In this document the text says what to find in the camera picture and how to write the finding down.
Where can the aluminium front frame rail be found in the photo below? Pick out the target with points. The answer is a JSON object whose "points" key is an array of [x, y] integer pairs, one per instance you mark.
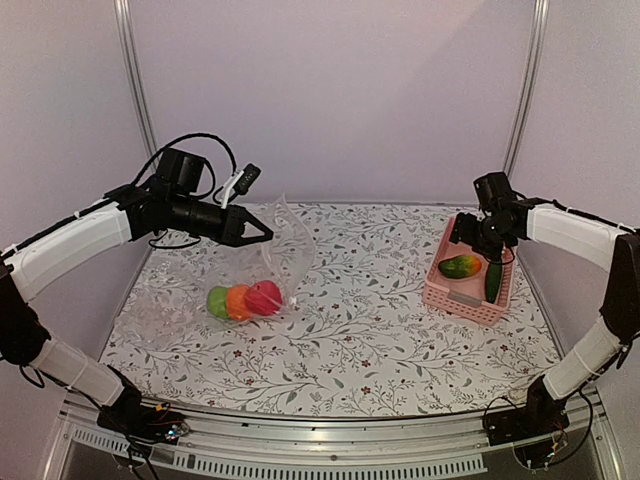
{"points": [[227, 444]]}

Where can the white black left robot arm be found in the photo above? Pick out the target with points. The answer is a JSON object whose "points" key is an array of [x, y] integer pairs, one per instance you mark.
{"points": [[163, 196]]}

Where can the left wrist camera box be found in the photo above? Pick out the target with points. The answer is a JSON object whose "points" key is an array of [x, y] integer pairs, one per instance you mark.
{"points": [[249, 175]]}

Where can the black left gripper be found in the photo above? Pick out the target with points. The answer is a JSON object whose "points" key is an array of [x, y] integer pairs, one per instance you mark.
{"points": [[235, 218]]}

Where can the pink perforated plastic basket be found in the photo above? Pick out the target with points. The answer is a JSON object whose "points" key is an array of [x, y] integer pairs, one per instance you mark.
{"points": [[466, 298]]}

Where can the clear zip top bag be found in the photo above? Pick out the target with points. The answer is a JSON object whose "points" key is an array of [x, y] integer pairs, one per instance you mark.
{"points": [[285, 260]]}

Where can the floral patterned table mat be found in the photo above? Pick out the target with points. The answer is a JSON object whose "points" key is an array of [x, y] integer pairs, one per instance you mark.
{"points": [[360, 341]]}

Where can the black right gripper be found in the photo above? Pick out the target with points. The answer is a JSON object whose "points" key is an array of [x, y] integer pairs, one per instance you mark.
{"points": [[462, 232]]}

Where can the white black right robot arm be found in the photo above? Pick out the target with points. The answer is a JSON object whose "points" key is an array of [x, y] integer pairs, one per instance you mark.
{"points": [[606, 288]]}

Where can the orange toy fruit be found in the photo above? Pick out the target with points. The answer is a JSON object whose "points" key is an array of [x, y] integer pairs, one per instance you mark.
{"points": [[235, 302]]}

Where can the green yellow toy mango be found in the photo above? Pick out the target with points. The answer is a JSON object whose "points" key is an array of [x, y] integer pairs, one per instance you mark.
{"points": [[460, 267]]}

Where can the green toy apple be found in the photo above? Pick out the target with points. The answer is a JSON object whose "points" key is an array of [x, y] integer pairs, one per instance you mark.
{"points": [[216, 302]]}

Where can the dark green toy cucumber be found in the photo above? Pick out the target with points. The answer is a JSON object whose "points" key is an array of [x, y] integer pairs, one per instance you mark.
{"points": [[493, 281]]}

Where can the red toy apple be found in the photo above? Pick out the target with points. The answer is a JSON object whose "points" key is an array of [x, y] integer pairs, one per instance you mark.
{"points": [[264, 298]]}

